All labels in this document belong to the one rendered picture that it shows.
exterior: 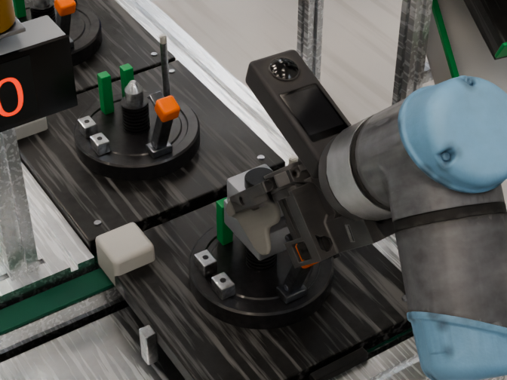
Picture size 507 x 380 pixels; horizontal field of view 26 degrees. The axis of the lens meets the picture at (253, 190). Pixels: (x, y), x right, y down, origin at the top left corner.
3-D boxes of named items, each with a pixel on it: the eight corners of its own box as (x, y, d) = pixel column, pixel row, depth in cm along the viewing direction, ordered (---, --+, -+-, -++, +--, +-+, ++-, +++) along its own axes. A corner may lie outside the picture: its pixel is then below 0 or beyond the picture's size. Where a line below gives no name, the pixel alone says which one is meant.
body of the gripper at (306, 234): (288, 270, 92) (353, 252, 81) (247, 176, 92) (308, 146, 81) (361, 237, 95) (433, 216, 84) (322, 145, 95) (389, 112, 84)
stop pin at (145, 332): (158, 361, 105) (156, 332, 102) (148, 366, 104) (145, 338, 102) (152, 351, 106) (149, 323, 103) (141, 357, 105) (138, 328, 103)
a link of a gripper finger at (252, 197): (223, 219, 95) (280, 194, 87) (216, 202, 95) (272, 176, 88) (263, 201, 97) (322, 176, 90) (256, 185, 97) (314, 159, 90)
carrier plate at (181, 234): (433, 317, 106) (435, 301, 104) (219, 426, 96) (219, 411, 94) (293, 182, 121) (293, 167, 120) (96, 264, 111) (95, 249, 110)
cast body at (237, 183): (299, 244, 103) (301, 187, 98) (259, 262, 101) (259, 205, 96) (250, 195, 108) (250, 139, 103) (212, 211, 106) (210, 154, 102)
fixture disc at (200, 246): (361, 291, 106) (363, 277, 104) (238, 350, 100) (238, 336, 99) (281, 210, 115) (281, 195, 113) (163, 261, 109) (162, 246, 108)
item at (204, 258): (218, 271, 105) (217, 260, 104) (204, 277, 104) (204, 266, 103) (207, 259, 106) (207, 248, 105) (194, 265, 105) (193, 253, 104)
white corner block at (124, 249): (158, 274, 110) (155, 244, 108) (117, 292, 108) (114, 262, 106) (136, 247, 113) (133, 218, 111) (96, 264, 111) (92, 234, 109)
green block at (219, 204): (233, 241, 108) (232, 203, 105) (222, 246, 108) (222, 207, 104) (226, 234, 109) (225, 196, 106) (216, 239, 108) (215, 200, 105)
